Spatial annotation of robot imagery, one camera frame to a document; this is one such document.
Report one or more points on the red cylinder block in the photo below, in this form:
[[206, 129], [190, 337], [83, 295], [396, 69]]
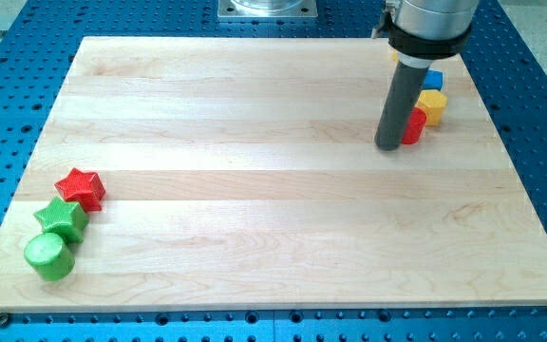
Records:
[[415, 126]]

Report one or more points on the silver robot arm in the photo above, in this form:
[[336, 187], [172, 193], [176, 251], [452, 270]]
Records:
[[422, 31]]

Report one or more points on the yellow hexagon block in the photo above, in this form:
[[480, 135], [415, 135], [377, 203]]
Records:
[[433, 103]]

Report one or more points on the wooden board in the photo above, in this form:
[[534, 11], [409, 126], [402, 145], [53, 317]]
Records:
[[242, 174]]

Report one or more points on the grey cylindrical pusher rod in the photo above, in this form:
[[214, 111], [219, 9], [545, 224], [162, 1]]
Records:
[[403, 93]]

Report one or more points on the blue cube block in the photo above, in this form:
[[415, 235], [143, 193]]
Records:
[[433, 80]]

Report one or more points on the red star block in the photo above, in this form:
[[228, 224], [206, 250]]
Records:
[[83, 187]]

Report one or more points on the green star block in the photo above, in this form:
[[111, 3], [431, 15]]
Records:
[[64, 218]]

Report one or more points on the green cylinder block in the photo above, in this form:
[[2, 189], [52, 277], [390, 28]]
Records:
[[49, 256]]

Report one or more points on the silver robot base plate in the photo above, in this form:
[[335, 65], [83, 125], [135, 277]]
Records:
[[266, 9]]

